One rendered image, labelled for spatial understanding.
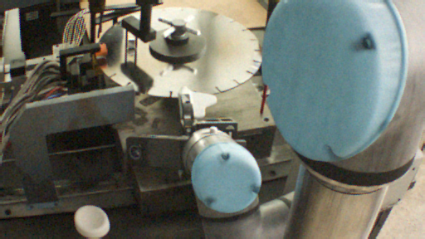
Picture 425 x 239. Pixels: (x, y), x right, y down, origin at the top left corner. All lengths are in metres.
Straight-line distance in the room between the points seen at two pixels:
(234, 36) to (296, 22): 0.76
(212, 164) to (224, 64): 0.43
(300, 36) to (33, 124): 0.61
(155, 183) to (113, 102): 0.18
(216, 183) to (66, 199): 0.47
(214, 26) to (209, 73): 0.17
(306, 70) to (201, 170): 0.30
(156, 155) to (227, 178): 0.22
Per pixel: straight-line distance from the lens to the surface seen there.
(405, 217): 2.17
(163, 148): 0.78
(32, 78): 1.04
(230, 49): 1.04
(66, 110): 0.85
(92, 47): 0.99
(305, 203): 0.41
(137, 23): 0.99
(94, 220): 0.95
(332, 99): 0.31
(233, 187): 0.60
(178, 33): 1.01
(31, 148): 0.90
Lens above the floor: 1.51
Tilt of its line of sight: 40 degrees down
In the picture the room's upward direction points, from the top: 6 degrees clockwise
